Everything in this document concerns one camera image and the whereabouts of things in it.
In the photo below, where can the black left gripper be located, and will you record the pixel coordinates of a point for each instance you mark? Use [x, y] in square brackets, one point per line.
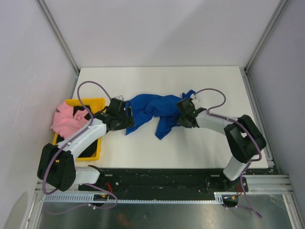
[128, 122]

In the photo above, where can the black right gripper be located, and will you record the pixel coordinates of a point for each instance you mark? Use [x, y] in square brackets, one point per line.
[181, 121]

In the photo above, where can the blue t shirt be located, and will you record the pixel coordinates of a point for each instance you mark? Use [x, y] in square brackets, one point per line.
[147, 106]

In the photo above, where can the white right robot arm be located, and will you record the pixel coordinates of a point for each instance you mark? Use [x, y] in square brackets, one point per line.
[245, 140]

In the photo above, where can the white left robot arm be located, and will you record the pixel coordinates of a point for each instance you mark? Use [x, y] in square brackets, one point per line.
[57, 163]

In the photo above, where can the black t shirt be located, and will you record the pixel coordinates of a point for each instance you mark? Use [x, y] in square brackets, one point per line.
[81, 112]

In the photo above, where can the pink t shirt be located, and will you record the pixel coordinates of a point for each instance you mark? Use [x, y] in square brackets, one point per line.
[66, 119]

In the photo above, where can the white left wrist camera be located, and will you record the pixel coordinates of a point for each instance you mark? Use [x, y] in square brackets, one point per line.
[118, 98]

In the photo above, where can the left aluminium frame post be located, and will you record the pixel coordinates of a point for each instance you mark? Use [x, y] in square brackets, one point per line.
[57, 34]

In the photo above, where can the aluminium frame post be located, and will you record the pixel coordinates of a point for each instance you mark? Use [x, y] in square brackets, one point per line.
[57, 34]
[272, 23]

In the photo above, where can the right aluminium frame post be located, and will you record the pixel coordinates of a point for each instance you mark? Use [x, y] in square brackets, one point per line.
[272, 23]

